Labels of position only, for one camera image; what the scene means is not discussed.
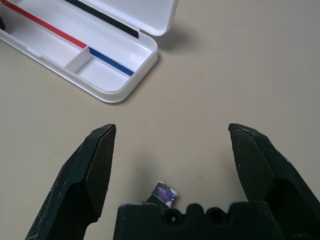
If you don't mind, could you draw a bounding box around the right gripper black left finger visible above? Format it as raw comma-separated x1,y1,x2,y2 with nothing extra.
23,123,117,240

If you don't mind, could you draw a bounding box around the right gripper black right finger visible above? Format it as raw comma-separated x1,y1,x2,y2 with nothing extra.
227,122,320,240

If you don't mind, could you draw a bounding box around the white plastic pencil case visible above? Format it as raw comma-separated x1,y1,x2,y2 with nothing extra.
0,0,180,104

